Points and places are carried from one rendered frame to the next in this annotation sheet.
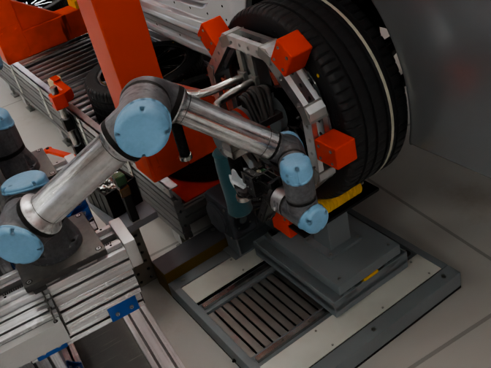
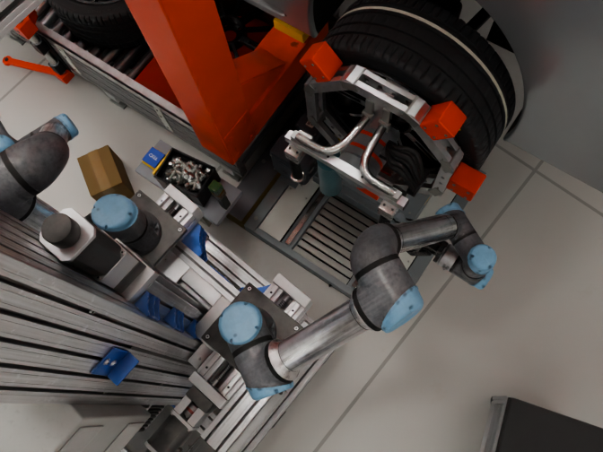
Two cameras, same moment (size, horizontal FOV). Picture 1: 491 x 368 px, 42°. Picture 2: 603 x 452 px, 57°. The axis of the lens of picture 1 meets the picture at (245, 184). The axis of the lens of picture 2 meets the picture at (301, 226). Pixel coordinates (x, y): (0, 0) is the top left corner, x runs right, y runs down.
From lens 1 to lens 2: 136 cm
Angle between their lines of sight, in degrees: 39
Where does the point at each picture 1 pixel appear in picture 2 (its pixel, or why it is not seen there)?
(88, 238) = (279, 317)
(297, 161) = (486, 257)
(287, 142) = (461, 225)
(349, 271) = (415, 204)
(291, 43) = (450, 121)
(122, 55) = (209, 85)
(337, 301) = not seen: hidden behind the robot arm
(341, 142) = (477, 183)
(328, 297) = not seen: hidden behind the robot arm
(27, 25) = not seen: outside the picture
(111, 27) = (200, 67)
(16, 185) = (241, 334)
